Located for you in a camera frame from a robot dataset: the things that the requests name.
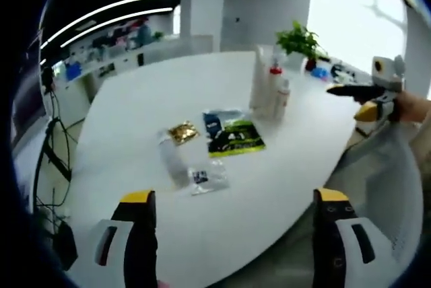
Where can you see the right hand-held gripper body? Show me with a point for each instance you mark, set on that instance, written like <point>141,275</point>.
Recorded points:
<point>389,72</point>

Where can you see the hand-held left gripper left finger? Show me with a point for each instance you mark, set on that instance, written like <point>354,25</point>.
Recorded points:
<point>111,251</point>

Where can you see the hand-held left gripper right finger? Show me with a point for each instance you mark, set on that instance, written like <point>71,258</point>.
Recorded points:
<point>350,244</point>

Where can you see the small white skincare tube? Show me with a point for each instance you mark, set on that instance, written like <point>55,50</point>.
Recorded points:
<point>283,99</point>

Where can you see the red collared skincare bottle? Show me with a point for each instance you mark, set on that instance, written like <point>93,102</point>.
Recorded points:
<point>274,93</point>

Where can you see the small clear skincare sachet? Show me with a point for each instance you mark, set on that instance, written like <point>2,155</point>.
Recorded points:
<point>208,177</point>

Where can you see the green black skincare sachet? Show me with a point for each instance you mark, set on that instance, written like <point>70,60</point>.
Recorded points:
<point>237,140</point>

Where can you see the gold foil skincare sachet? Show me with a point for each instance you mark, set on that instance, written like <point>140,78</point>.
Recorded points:
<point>183,132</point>

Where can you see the blue storage crate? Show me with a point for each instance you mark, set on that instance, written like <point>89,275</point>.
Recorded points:
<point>74,72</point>

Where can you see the person's right hand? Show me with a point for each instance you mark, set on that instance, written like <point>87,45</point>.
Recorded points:
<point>407,109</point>

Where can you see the small blue container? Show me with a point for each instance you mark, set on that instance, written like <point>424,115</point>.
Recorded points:
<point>320,73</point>

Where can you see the black bag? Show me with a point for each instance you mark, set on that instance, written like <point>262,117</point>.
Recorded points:
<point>65,244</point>

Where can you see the bright window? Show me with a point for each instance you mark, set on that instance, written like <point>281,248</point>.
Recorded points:
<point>350,15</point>

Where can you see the white chair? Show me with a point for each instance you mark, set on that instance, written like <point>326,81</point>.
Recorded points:
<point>384,183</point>

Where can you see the green plant in white pot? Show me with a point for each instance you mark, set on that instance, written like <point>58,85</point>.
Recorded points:
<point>298,40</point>

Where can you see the black tripod stand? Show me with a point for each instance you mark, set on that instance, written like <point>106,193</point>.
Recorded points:
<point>50,153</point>

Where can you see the large dark screen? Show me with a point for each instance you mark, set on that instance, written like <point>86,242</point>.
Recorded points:
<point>28,106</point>

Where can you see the white office counter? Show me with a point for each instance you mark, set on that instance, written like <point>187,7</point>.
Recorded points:
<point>168,50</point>

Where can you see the ceiling light strip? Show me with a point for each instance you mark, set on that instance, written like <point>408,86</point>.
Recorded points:
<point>111,7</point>
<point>118,19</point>

